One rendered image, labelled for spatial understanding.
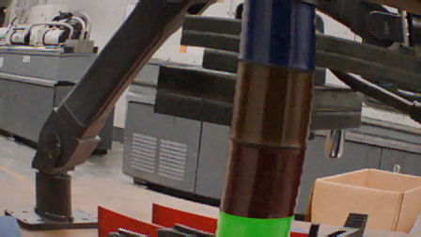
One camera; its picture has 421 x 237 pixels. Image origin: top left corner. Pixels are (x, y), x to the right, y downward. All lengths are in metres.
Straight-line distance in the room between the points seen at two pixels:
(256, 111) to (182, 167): 6.08
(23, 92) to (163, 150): 2.08
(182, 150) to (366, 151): 1.57
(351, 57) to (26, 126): 7.40
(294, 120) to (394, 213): 2.58
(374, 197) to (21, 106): 5.55
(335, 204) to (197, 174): 3.39
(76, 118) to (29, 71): 6.95
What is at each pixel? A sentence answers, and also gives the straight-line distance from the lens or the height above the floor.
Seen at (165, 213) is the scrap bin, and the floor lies 0.95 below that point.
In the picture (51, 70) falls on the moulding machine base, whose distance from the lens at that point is 7.64.
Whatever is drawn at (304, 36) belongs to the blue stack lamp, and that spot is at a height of 1.17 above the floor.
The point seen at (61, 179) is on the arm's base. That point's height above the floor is 0.97.
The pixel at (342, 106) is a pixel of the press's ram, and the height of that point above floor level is 1.12.
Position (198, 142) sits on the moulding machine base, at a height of 0.45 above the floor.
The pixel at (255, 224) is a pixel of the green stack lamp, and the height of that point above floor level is 1.08.
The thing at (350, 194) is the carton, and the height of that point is 0.69.
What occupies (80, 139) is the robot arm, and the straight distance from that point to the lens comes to 1.04.
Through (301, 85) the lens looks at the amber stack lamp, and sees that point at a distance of 0.40.
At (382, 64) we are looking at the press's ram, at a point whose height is 1.17.
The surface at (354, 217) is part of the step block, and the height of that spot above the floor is 0.98.
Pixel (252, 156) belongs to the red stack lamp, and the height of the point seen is 1.11.
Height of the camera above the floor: 1.16
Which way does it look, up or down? 5 degrees down
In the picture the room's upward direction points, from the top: 7 degrees clockwise
